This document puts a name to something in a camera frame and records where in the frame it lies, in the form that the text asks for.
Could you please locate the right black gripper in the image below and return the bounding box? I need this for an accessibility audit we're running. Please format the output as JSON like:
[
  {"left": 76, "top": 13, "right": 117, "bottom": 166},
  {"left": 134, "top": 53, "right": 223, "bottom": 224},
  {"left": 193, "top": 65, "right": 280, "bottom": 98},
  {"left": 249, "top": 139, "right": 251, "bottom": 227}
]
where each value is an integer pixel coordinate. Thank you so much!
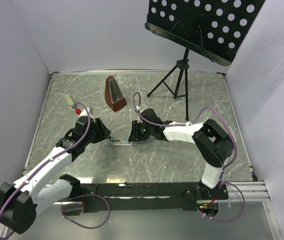
[{"left": 128, "top": 120, "right": 154, "bottom": 142}]

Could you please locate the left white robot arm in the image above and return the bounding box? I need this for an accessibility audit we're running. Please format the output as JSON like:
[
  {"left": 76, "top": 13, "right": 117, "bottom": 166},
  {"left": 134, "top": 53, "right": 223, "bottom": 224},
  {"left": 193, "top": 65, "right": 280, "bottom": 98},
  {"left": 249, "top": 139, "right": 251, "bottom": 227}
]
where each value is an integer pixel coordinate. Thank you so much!
[{"left": 0, "top": 116, "right": 111, "bottom": 239}]

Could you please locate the aluminium extrusion rail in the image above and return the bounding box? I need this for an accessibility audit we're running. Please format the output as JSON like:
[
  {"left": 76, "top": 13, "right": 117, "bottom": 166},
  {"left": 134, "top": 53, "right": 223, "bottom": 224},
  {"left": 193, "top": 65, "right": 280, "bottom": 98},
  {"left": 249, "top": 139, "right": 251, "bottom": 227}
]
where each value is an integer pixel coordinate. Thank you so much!
[{"left": 5, "top": 181, "right": 270, "bottom": 206}]

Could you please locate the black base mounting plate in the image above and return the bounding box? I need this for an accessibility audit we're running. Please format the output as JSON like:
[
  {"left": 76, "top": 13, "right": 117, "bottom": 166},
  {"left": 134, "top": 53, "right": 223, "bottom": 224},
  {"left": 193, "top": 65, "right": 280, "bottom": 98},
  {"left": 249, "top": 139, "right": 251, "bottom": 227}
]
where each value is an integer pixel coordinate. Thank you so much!
[{"left": 59, "top": 182, "right": 229, "bottom": 213}]

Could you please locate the blue stapler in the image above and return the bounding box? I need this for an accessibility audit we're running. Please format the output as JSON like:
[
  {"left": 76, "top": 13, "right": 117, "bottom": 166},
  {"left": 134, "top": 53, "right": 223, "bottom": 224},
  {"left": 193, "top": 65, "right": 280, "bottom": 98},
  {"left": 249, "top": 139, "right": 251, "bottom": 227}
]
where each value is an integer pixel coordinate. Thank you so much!
[{"left": 108, "top": 136, "right": 132, "bottom": 146}]

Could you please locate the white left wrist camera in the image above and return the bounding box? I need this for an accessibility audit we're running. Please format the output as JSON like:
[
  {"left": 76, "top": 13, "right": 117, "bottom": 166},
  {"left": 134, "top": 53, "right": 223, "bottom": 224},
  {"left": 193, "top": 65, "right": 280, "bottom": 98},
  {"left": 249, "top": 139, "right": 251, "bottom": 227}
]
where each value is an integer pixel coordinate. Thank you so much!
[{"left": 75, "top": 106, "right": 94, "bottom": 118}]

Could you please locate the black music stand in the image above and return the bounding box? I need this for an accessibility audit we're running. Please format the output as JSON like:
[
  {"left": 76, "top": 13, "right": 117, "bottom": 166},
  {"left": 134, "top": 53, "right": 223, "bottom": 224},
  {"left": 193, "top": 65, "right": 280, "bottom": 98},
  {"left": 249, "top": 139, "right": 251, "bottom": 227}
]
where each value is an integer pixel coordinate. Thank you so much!
[{"left": 144, "top": 0, "right": 267, "bottom": 121}]

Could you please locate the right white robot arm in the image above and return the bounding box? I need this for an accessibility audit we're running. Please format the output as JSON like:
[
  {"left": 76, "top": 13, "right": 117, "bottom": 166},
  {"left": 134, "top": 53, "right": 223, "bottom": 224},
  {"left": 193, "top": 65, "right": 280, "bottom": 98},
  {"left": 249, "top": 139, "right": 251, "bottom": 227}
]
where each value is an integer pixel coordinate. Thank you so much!
[{"left": 128, "top": 108, "right": 235, "bottom": 199}]

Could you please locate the brown metronome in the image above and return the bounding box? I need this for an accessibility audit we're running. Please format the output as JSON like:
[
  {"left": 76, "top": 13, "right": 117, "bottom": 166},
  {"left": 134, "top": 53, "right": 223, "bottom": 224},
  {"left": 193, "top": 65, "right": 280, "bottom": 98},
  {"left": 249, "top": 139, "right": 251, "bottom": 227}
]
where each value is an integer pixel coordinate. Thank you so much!
[{"left": 104, "top": 76, "right": 127, "bottom": 112}]

